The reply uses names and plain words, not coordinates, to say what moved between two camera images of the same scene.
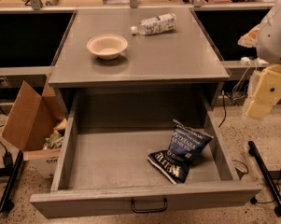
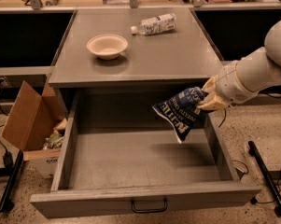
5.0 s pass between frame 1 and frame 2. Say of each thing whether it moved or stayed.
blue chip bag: moved
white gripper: moved
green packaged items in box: stayed
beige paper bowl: stayed
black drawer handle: stayed
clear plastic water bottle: stayed
